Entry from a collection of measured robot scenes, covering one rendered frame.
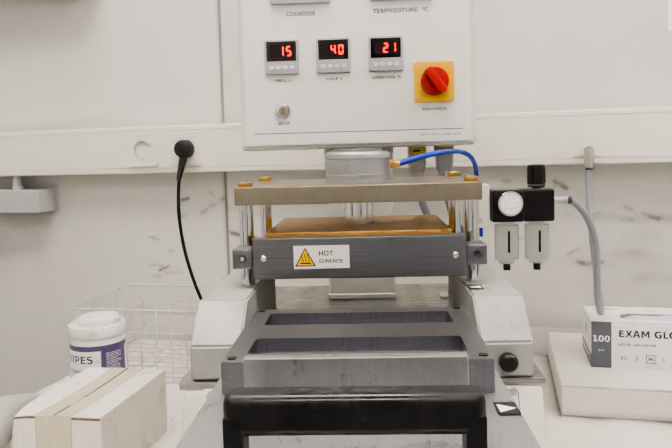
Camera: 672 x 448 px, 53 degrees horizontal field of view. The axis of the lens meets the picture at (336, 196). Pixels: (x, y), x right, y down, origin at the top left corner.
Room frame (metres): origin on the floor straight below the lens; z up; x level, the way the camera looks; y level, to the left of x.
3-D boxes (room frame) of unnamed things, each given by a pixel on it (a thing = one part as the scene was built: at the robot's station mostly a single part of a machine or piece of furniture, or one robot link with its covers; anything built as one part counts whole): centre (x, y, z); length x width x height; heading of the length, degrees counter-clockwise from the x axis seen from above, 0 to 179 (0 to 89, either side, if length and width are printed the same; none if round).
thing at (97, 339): (1.06, 0.38, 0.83); 0.09 x 0.09 x 0.15
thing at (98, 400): (0.89, 0.33, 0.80); 0.19 x 0.13 x 0.09; 166
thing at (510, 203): (0.95, -0.26, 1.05); 0.15 x 0.05 x 0.15; 87
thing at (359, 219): (0.83, -0.04, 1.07); 0.22 x 0.17 x 0.10; 87
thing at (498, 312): (0.75, -0.16, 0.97); 0.26 x 0.05 x 0.07; 177
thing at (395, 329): (0.57, -0.02, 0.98); 0.20 x 0.17 x 0.03; 87
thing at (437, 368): (0.52, -0.01, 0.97); 0.30 x 0.22 x 0.08; 177
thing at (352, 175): (0.86, -0.05, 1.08); 0.31 x 0.24 x 0.13; 87
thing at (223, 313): (0.77, 0.11, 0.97); 0.25 x 0.05 x 0.07; 177
